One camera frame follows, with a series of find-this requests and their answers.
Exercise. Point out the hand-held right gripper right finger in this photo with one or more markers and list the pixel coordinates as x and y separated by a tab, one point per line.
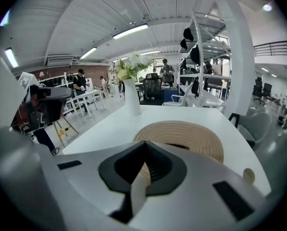
193	201

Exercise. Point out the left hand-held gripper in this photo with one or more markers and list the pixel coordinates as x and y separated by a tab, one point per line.
37	114

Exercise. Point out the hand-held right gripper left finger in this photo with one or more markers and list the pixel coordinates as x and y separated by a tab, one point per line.
90	189

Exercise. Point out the white desk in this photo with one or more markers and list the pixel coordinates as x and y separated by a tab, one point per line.
88	96

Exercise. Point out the yellow perfume bottle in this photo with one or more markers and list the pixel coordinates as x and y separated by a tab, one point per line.
62	132

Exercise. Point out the ceiling tube light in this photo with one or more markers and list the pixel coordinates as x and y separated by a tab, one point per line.
88	53
11	58
150	52
130	31

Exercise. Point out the white table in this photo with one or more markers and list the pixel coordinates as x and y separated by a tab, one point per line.
109	129

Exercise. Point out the white vase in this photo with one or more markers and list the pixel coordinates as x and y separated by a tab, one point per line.
131	97

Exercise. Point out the flower bouquet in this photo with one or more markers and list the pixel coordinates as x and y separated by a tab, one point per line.
133	64

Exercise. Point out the black office chair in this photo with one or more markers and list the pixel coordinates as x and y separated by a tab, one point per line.
152	88
265	90

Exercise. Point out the white plastic chair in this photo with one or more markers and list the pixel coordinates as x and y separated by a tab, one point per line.
179	100

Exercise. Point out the black cap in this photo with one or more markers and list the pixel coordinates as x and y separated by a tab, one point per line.
188	34
183	44

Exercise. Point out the white metal shelf rack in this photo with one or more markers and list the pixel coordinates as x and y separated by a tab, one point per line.
201	56

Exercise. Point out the dark metal railing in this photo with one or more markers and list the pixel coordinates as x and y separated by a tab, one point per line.
275	48

